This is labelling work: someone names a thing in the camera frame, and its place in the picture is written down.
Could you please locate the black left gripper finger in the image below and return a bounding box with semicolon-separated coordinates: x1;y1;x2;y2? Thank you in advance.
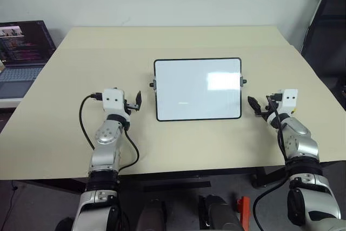
135;90;143;113

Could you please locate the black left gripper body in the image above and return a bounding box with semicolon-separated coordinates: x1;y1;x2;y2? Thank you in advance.
123;98;138;113

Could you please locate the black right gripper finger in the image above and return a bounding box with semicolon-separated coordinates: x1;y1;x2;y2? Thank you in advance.
248;95;261;114

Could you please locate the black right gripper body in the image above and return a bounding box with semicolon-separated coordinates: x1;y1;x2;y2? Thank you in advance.
254;103;271;120

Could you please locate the black framed small whiteboard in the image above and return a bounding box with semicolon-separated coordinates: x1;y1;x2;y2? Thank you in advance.
149;57;247;122

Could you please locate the orange plastic part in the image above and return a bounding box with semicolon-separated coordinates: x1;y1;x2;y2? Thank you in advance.
236;196;251;231

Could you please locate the dark rounded shape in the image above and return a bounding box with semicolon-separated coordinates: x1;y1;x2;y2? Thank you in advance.
198;194;241;231

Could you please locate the white side desk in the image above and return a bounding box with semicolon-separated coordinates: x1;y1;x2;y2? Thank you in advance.
0;97;24;109

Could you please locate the open grey laptop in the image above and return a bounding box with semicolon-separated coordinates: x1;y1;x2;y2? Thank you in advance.
0;20;57;99

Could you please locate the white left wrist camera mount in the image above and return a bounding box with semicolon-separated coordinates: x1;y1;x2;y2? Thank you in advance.
102;88;132;120

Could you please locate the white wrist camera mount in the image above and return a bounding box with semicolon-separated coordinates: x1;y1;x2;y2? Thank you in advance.
102;88;132;120
266;88;299;127

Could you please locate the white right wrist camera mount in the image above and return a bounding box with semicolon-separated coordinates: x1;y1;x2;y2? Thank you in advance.
266;88;299;127

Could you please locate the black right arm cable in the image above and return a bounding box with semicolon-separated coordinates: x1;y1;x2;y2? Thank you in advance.
252;93;291;231

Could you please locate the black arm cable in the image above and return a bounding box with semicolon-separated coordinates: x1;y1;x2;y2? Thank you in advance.
252;93;291;231
79;93;140;172

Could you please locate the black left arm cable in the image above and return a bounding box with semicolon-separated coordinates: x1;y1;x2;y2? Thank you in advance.
79;93;140;172

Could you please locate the black table frame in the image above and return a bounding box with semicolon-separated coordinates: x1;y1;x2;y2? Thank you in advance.
118;160;346;193

